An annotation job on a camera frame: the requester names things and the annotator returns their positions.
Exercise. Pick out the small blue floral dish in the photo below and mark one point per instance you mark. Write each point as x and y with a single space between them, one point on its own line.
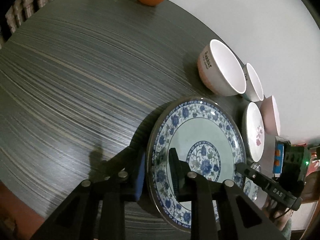
250 189

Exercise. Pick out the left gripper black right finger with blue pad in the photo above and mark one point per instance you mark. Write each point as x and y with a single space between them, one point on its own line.
218 210

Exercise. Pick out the wooden chair back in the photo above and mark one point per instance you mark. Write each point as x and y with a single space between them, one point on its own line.
15 12

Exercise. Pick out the white bowl pink flowers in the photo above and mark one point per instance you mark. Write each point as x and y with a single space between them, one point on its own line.
253 132

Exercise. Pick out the blue orange package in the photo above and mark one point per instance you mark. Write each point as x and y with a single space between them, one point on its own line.
278 158

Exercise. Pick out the blue floral porcelain plate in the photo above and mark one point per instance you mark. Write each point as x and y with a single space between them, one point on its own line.
206 138

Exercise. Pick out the white bowl with black lettering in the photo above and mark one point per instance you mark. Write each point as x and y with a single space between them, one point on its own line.
220 70

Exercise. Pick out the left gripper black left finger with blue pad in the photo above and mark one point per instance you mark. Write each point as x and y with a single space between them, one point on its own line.
96 210

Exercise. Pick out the small white teal bowl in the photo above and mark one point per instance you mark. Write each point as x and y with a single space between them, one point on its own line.
254 90

